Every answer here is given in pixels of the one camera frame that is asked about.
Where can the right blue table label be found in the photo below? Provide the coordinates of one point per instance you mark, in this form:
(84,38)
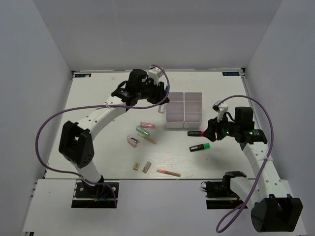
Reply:
(229,73)

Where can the grey eraser block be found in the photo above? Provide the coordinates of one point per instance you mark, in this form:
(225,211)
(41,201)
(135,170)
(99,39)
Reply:
(146,167)

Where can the left white organizer bin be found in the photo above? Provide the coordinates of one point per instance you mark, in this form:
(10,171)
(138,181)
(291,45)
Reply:
(175,111)

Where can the black pink highlighter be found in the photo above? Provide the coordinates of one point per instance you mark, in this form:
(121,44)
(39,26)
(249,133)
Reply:
(195,133)

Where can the right white organizer bin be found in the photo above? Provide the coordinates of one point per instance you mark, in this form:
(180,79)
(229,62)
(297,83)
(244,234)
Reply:
(193,110)

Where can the pink translucent tube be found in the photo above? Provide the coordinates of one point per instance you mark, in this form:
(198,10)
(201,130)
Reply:
(147,125)

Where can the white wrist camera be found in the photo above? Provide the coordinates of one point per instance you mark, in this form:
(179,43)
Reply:
(155,73)
(221,108)

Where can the green translucent tube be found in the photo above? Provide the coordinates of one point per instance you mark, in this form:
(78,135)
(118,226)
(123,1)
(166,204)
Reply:
(142,131)

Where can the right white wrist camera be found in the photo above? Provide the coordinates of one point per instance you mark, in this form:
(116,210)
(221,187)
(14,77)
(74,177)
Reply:
(221,108)

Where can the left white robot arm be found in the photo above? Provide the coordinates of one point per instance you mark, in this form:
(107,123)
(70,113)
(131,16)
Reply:
(76,143)

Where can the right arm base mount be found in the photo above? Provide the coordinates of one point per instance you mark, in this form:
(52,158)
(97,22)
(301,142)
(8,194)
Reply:
(217,197)

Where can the orange marker pen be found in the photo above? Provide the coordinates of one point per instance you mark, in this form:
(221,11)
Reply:
(168,173)

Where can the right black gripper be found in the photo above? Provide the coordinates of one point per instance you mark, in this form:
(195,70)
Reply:
(214,126)

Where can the tan small eraser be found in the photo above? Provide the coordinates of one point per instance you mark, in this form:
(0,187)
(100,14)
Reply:
(136,166)

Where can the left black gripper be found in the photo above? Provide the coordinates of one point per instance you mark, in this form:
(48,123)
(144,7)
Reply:
(159,93)

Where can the yellow marker pen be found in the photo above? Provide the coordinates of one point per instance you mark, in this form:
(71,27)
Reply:
(147,138)

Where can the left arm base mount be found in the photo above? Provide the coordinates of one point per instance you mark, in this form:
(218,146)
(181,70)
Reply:
(85,196)

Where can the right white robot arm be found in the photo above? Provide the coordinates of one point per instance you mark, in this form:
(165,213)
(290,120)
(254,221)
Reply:
(273,208)

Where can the black green highlighter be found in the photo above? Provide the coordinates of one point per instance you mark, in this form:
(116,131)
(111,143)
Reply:
(199,147)

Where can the white organizer bin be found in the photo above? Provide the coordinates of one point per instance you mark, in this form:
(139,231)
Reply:
(175,111)
(193,110)

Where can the blue capped white tube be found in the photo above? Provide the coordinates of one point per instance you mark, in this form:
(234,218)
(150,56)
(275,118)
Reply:
(162,108)

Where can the left blue table label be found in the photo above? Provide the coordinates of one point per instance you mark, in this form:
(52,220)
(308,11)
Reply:
(82,75)

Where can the blue table label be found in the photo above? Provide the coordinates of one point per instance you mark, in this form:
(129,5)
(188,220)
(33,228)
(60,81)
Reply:
(229,73)
(82,75)

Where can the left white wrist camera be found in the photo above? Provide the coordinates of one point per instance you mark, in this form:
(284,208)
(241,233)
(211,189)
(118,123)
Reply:
(155,73)

